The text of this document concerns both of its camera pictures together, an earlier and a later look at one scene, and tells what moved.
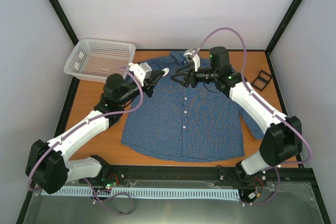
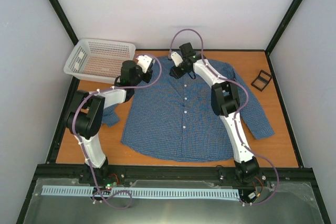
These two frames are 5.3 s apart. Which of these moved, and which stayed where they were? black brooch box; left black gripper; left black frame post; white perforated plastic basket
Moved: left black gripper
Stayed: white perforated plastic basket; black brooch box; left black frame post
